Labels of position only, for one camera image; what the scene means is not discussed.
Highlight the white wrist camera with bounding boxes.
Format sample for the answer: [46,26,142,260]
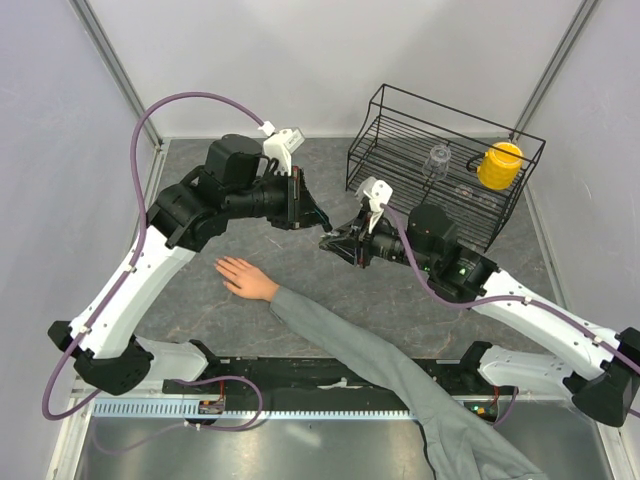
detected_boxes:
[356,176,393,234]
[259,121,305,176]

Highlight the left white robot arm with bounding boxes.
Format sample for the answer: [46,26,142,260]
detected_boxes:
[48,129,332,396]

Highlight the black wire rack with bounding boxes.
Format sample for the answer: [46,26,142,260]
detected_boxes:
[345,84,546,251]

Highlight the glitter nail polish bottle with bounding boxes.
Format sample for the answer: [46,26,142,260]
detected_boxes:
[318,235,335,250]

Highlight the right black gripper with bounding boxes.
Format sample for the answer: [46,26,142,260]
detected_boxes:
[322,205,436,272]

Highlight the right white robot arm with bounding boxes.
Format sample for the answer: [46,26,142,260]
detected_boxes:
[319,204,639,427]

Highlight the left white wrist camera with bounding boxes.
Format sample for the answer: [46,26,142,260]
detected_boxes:
[259,121,305,176]

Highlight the grey sleeved forearm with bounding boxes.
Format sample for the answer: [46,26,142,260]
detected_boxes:
[270,287,547,479]

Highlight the person's bare hand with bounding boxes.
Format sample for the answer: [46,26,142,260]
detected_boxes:
[215,256,279,302]

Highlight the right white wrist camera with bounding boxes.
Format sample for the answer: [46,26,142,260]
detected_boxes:
[356,176,393,234]

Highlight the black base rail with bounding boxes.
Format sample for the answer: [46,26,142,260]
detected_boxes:
[162,357,514,419]

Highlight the clear glass cup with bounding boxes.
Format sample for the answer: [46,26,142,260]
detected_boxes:
[422,144,451,182]

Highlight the white slotted cable duct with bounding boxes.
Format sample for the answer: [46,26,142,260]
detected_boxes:
[92,398,414,420]

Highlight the yellow mug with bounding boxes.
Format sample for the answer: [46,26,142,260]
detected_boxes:
[465,141,524,191]

